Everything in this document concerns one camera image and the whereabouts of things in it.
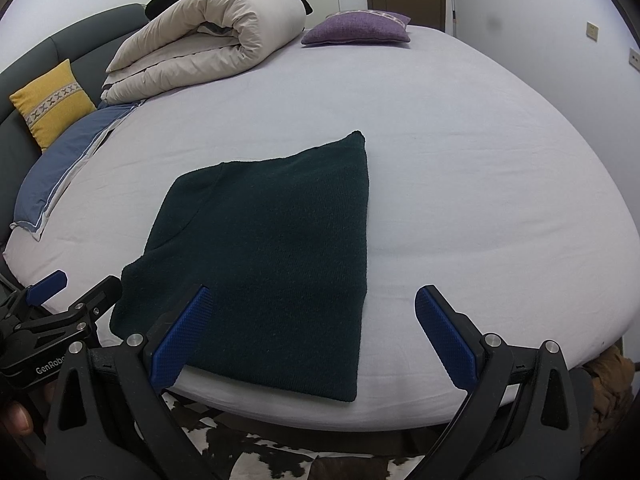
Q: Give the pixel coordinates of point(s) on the blue pillow with white border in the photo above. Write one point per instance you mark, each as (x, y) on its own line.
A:
(60, 160)

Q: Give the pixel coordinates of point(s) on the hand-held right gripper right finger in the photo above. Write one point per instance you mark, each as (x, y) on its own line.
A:
(445, 340)

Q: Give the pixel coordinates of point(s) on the dark green knit sweater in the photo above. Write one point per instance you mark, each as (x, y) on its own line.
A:
(275, 260)

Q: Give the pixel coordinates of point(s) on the wall outlet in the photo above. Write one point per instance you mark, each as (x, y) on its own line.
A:
(635, 59)
(592, 30)

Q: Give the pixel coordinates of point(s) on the beige folded comforter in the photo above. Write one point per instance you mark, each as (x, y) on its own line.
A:
(200, 45)

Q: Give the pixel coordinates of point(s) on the brown garment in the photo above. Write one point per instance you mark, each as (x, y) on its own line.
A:
(610, 385)

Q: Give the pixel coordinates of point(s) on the cowhide rug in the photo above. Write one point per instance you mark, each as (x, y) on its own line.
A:
(280, 455)

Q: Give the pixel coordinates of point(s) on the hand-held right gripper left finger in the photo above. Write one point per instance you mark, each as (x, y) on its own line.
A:
(180, 335)

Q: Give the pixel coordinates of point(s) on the purple pillow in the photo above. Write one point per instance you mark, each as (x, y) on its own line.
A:
(355, 27)

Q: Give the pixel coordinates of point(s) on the grey upholstered headboard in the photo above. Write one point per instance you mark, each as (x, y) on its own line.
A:
(30, 60)

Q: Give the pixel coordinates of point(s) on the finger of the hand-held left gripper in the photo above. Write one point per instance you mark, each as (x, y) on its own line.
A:
(47, 285)
(97, 297)

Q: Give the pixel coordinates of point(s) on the yellow patterned pillow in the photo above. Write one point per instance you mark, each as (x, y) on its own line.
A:
(50, 100)

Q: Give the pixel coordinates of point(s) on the person's left hand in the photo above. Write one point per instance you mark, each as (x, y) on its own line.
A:
(15, 420)

